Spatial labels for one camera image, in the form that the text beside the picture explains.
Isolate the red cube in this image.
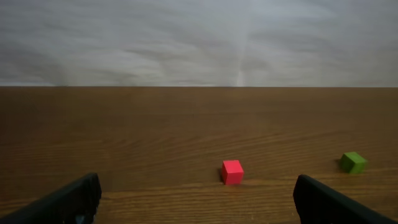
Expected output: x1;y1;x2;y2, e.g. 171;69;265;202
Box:
221;159;245;186

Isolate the green cube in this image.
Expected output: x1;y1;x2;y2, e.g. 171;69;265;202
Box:
338;151;368;175

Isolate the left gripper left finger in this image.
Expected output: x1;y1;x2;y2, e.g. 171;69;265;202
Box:
0;172;103;224

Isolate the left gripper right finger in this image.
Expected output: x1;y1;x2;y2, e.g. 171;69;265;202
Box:
292;174;398;224

